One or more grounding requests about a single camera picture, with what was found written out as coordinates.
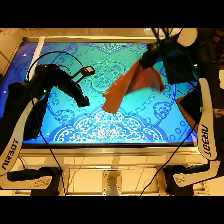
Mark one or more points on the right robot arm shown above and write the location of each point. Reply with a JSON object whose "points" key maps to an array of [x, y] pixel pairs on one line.
{"points": [[207, 116]]}

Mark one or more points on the red-brown garment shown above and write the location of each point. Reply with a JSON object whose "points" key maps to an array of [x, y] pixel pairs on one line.
{"points": [[133, 83]]}

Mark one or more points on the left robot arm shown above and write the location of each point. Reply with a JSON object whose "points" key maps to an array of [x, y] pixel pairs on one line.
{"points": [[12, 146]]}

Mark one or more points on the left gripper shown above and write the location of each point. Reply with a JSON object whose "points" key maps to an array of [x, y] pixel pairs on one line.
{"points": [[82, 100]]}

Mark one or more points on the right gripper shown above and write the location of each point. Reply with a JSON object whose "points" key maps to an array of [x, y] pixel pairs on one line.
{"points": [[150, 56]]}

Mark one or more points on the silver frame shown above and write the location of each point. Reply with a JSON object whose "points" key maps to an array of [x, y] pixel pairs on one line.
{"points": [[113, 160]]}

